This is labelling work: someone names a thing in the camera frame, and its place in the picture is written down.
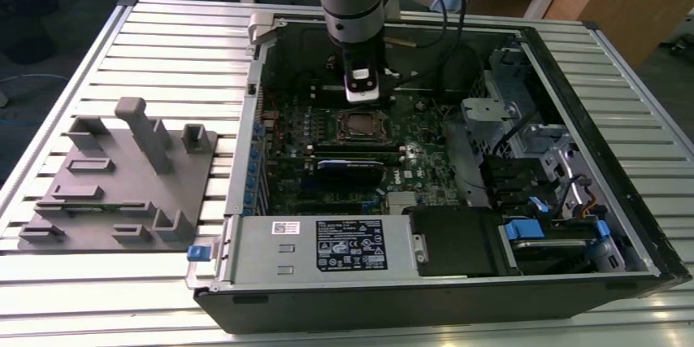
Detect metal socket cover frame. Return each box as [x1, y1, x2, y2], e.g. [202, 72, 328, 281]
[337, 110, 394, 141]

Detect metal CPU socket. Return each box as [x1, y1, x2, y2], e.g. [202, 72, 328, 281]
[334, 110, 398, 144]

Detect green motherboard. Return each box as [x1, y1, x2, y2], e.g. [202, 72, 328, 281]
[253, 89, 474, 217]

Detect black graphics card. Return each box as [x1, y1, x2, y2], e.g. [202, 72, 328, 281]
[316, 158, 388, 192]

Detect silver power supply unit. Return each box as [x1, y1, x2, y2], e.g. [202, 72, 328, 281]
[217, 215, 422, 283]

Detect grey plastic parts rack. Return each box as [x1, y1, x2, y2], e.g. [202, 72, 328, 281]
[15, 97, 222, 253]

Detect blue disk carrier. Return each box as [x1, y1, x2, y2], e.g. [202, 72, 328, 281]
[501, 219, 547, 241]

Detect blue case latch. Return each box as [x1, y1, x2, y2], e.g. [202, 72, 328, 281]
[186, 244, 213, 263]

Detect black hard disk drive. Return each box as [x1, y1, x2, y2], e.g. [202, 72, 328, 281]
[509, 239, 593, 277]

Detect black office chair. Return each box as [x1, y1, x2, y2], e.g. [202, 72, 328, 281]
[0, 0, 62, 66]

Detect green RAM stick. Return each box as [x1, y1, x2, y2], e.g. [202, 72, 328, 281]
[63, 203, 125, 215]

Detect black open PC case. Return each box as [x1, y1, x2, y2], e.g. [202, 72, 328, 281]
[184, 12, 693, 336]

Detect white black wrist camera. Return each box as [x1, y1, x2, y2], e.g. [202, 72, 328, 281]
[345, 64, 381, 103]

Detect silver metal bracket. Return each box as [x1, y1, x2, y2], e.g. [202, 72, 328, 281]
[460, 97, 518, 125]

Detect black case cable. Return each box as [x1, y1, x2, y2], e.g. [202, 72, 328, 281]
[490, 106, 541, 159]

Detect blue floor cable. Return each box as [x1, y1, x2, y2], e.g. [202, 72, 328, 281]
[0, 73, 73, 125]

